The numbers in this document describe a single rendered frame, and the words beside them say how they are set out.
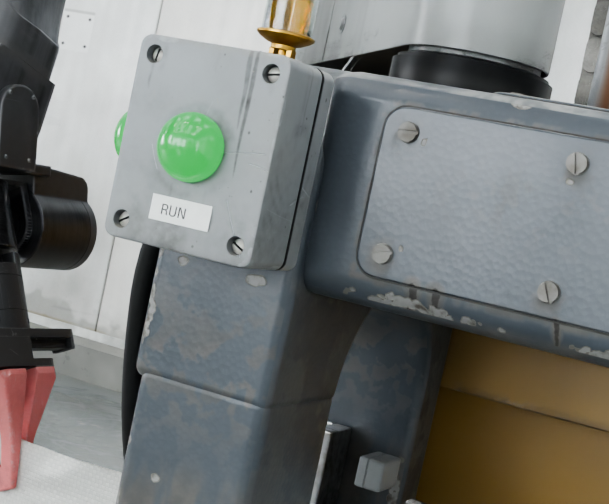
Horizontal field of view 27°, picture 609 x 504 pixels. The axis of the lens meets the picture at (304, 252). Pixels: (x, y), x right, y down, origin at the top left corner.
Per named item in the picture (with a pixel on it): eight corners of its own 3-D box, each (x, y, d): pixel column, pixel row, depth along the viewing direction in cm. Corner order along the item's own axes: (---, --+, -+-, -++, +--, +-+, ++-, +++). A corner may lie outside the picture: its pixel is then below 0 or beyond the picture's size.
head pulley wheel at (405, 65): (359, 87, 68) (369, 41, 67) (416, 111, 76) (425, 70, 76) (518, 114, 64) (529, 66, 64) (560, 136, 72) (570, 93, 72)
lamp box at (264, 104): (101, 233, 55) (142, 31, 55) (155, 238, 59) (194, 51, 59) (248, 270, 52) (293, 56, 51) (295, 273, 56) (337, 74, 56)
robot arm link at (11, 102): (-90, 84, 85) (3, 80, 81) (28, 110, 95) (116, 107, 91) (-103, 259, 85) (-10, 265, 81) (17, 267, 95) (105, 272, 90)
